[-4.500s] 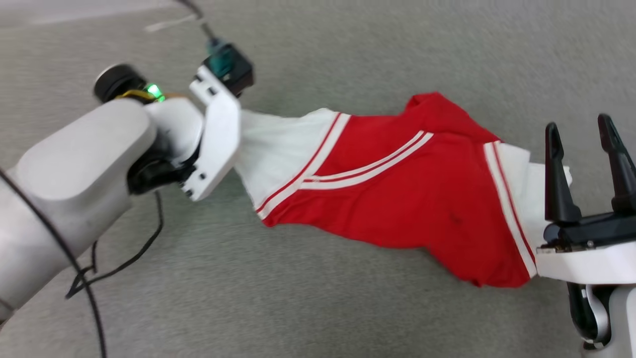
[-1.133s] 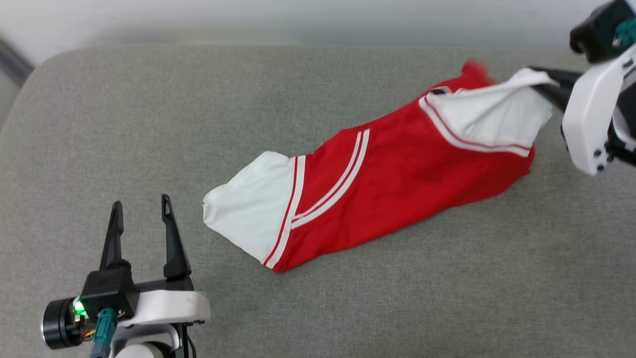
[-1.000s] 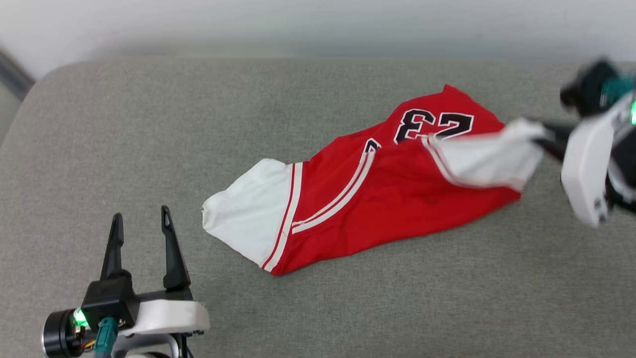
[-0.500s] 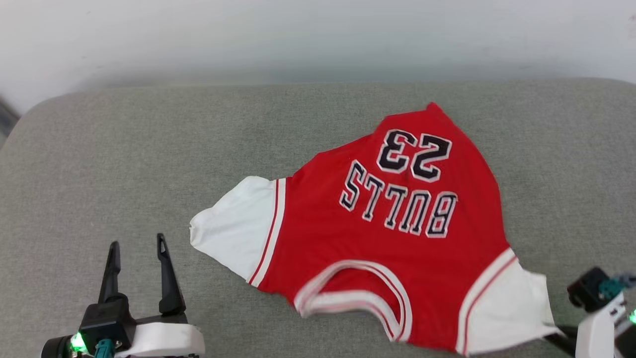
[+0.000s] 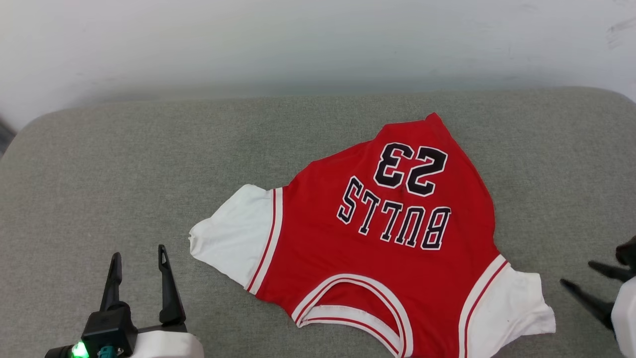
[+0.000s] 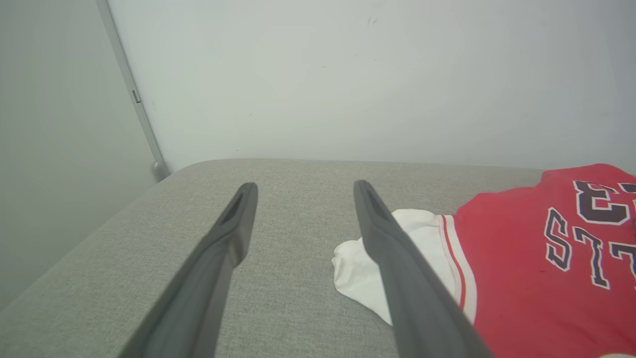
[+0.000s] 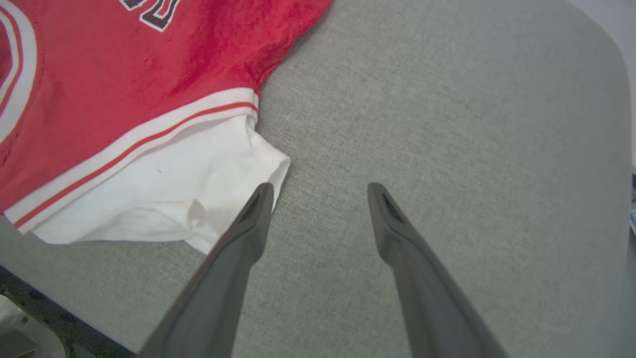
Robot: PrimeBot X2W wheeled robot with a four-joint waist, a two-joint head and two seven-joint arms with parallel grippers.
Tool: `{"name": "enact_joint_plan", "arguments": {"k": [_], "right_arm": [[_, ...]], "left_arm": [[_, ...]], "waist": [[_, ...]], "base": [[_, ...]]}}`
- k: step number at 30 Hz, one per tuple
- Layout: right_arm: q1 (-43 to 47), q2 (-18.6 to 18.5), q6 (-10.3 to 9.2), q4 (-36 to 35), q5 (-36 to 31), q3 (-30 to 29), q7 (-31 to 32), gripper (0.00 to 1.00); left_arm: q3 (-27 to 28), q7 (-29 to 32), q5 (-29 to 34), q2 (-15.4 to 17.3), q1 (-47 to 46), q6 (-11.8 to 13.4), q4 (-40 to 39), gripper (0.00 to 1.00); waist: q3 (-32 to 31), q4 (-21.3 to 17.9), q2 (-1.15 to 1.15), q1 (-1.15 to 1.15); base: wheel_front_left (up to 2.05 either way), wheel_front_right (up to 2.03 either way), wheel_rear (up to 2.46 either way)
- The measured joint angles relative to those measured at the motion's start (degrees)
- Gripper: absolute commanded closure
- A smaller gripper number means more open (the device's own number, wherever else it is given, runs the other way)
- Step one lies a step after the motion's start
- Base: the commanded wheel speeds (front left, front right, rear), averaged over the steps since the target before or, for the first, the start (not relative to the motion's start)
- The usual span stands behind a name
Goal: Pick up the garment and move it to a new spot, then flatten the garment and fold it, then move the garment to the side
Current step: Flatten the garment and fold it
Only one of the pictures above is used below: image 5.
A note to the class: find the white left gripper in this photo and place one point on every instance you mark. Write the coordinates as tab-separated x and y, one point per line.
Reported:
169	345

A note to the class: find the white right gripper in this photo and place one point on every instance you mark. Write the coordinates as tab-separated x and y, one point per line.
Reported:
626	318

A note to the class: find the red Bulls 23 jersey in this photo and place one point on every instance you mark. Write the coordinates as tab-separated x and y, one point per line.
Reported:
318	238

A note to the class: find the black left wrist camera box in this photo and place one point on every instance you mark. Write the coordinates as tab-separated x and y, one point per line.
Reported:
107	325

